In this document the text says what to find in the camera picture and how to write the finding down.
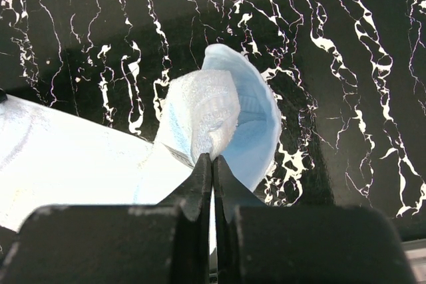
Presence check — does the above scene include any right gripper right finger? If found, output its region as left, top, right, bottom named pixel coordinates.
left=212, top=157, right=415, bottom=283

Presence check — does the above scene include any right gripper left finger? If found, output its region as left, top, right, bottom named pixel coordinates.
left=1, top=154, right=212, bottom=283

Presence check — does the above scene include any light blue towel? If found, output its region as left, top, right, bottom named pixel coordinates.
left=1, top=44, right=281, bottom=231

